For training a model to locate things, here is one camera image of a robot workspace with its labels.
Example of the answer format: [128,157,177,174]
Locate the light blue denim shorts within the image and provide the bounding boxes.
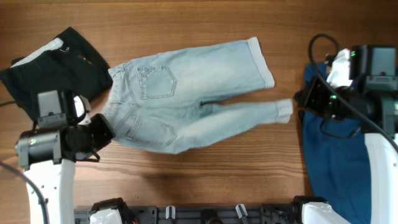
[102,37,294,154]

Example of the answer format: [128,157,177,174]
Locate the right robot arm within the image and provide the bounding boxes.
[294,45,397,223]

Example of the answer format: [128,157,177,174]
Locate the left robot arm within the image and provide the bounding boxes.
[16,90,115,223]

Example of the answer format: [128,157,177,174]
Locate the dark blue t-shirt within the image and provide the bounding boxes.
[300,62,392,224]

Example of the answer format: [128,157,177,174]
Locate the folded black garment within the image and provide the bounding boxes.
[1,27,113,121]

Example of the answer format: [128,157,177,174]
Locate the right black cable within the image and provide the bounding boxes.
[307,33,398,147]

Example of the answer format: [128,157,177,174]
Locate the left white rail clip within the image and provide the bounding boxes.
[165,205,176,220]

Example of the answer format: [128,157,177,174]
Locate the white rail clip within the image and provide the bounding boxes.
[165,205,176,220]
[235,203,249,224]

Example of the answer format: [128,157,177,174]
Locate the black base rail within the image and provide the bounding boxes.
[73,197,296,224]

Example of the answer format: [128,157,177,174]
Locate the right white rail clip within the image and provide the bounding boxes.
[235,203,249,224]

